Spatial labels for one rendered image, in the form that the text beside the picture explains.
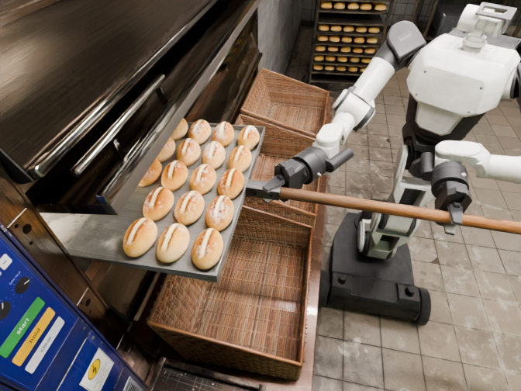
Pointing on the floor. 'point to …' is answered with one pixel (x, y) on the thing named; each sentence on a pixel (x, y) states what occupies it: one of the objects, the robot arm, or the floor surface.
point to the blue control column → (52, 375)
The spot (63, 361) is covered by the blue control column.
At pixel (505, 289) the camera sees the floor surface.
